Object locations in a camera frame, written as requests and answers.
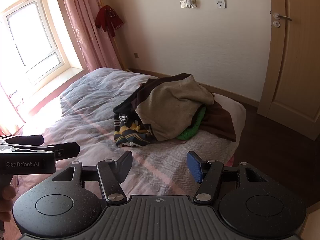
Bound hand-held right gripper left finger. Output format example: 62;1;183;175
51;151;133;204

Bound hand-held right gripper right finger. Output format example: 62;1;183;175
187;151;268;204

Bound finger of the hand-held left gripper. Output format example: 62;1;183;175
0;135;45;146
47;142;80;161

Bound brown and grey sweater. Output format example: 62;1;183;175
135;73;237;142

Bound person's left hand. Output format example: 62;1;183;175
0;183;16;222

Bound striped navy yellow garment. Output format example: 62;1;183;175
114;112;153;147

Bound green knit garment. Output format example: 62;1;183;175
176;106;207;141

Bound bed with pink duvet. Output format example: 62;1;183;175
15;67;247;205

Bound black garment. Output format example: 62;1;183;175
113;79;152;117

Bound window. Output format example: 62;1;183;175
0;0;83;85

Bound wooden coat rack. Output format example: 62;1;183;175
96;0;131;72

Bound red garment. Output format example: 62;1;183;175
94;5;125;38

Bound beige door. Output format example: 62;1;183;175
257;0;320;141

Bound metal door handle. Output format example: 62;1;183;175
273;12;292;22

